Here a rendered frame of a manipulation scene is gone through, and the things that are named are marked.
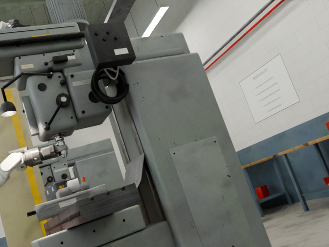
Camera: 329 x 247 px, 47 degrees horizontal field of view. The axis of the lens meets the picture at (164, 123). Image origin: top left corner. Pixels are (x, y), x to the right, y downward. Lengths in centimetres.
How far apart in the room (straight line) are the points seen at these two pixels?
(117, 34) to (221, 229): 111
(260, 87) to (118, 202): 562
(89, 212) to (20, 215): 230
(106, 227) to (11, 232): 193
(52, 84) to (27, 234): 194
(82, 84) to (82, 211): 84
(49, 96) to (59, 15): 51
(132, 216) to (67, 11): 119
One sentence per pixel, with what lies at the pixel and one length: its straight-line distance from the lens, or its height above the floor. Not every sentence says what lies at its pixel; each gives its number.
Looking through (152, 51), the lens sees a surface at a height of 165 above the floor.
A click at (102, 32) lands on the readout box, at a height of 167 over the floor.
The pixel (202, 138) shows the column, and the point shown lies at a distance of 205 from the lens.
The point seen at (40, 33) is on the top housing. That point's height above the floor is 183.
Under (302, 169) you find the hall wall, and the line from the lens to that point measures 661.
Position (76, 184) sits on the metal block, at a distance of 197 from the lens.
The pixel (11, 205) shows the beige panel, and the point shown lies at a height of 120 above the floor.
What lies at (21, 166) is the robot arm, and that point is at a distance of 205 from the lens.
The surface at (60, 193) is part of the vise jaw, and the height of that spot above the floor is 101.
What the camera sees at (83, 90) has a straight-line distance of 202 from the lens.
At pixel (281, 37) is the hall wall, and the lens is 639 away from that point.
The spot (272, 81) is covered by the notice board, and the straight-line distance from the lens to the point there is 663.
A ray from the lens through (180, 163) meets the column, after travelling 194.
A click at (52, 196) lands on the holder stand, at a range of 236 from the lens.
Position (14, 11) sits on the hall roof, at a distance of 1022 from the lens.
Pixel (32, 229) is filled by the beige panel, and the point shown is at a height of 94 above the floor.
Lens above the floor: 83
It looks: 10 degrees up
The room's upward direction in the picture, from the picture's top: 19 degrees counter-clockwise
